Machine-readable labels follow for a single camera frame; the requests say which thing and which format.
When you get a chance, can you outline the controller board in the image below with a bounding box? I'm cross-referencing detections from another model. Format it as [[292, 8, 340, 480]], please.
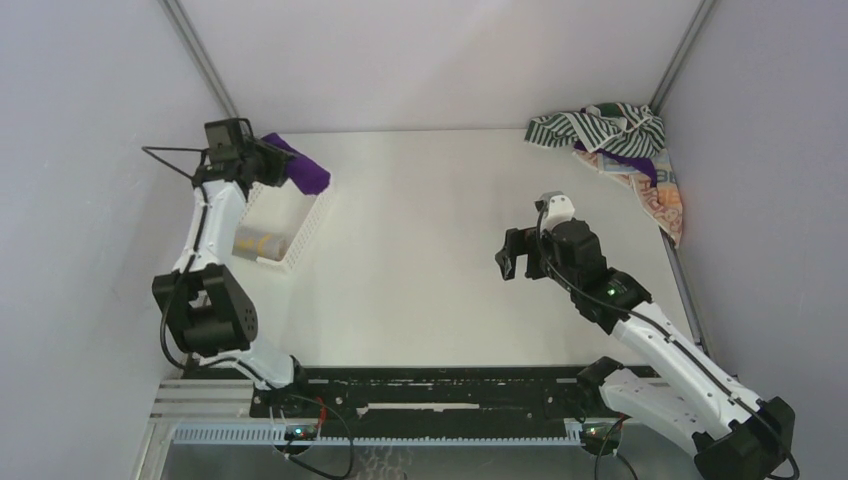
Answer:
[[580, 425, 622, 456], [284, 426, 318, 443]]

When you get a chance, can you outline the aluminium corner post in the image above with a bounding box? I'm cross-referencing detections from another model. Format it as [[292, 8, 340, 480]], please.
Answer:
[[158, 0, 239, 117], [649, 0, 719, 114]]

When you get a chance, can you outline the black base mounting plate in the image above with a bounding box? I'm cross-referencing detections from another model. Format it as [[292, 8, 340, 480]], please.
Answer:
[[249, 365, 616, 438]]

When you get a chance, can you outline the cream bear print towel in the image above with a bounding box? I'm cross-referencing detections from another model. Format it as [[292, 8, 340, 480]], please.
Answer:
[[572, 149, 684, 247]]

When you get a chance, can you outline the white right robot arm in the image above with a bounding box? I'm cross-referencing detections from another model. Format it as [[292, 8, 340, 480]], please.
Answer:
[[495, 219, 801, 479]]

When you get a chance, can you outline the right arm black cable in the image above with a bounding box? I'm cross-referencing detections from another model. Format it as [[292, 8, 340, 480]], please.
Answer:
[[535, 201, 802, 480]]

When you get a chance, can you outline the purple towel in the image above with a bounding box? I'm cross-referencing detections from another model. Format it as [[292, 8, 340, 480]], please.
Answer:
[[262, 133, 331, 195]]

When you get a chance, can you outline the aluminium corner post right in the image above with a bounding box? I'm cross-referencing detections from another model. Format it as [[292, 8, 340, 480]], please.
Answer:
[[649, 0, 719, 114]]

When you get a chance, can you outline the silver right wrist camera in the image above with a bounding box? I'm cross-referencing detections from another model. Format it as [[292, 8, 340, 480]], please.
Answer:
[[534, 191, 575, 225]]

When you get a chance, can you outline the white plastic basket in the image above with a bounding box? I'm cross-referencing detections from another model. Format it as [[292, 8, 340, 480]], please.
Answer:
[[232, 181, 335, 274]]

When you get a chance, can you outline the right controller board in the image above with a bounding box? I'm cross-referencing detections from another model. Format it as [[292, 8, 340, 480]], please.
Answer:
[[580, 425, 622, 456]]

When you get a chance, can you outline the left controller board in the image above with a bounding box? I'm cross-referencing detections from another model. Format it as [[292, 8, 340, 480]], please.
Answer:
[[284, 426, 318, 443]]

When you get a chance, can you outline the yellow grey patterned towel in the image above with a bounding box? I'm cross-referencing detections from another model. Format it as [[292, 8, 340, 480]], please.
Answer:
[[233, 226, 289, 261]]

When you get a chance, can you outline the aluminium corner post left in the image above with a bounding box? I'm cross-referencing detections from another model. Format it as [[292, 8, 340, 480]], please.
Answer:
[[158, 0, 239, 117]]

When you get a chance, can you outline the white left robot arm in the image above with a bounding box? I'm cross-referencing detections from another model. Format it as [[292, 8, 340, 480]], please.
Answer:
[[152, 117, 313, 417]]

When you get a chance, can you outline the green white striped towel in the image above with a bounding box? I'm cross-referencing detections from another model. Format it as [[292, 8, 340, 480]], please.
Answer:
[[524, 102, 666, 158]]

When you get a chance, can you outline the white slotted cable duct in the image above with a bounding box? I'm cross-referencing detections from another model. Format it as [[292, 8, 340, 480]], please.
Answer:
[[171, 423, 581, 446]]

